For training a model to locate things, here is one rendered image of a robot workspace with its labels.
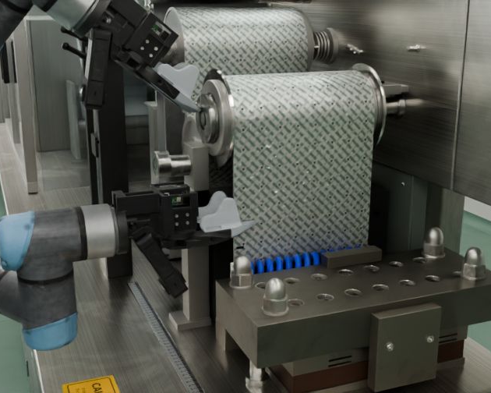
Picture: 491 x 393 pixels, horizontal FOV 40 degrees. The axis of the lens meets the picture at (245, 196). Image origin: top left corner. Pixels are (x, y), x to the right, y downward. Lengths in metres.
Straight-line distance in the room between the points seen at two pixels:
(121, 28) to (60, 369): 0.50
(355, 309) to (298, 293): 0.09
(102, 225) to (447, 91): 0.55
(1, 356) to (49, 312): 2.12
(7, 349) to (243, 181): 2.23
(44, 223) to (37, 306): 0.11
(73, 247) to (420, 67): 0.60
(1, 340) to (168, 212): 2.32
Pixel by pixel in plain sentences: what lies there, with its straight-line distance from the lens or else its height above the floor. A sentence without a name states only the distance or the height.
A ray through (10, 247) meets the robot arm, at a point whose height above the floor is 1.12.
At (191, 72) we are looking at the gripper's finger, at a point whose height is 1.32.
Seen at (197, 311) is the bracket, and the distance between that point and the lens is 1.15.
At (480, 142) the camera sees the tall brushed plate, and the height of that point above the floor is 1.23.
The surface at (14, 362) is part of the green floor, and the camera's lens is 3.02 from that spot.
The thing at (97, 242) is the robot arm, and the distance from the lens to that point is 0.94.
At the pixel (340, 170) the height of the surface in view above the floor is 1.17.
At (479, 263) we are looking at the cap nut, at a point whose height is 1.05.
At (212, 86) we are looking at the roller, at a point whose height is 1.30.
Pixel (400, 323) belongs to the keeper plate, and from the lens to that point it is 0.95.
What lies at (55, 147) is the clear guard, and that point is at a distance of 2.00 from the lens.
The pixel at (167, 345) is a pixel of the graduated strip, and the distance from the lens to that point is 1.11.
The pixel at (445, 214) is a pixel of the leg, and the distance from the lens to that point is 1.40.
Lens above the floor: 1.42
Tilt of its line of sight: 16 degrees down
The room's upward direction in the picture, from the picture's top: straight up
